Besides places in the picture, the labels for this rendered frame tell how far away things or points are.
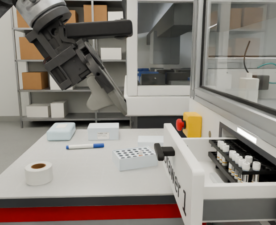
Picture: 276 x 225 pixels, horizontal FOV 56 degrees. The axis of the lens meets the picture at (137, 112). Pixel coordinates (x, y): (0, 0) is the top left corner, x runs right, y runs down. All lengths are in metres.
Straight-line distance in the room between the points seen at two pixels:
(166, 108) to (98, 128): 0.41
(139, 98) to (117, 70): 3.40
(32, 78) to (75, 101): 0.84
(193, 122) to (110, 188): 0.33
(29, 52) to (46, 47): 4.00
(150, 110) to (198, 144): 0.69
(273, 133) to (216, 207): 0.15
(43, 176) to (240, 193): 0.49
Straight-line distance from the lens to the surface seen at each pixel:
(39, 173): 0.74
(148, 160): 0.81
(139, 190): 0.68
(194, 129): 0.83
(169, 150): 0.51
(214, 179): 0.56
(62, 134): 1.09
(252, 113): 0.53
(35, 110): 4.61
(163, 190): 0.68
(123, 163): 0.78
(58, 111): 4.46
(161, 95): 1.31
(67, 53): 0.46
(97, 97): 0.46
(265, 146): 0.49
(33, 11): 0.48
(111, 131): 1.07
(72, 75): 0.46
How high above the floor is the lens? 1.08
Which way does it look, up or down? 11 degrees down
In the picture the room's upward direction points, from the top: straight up
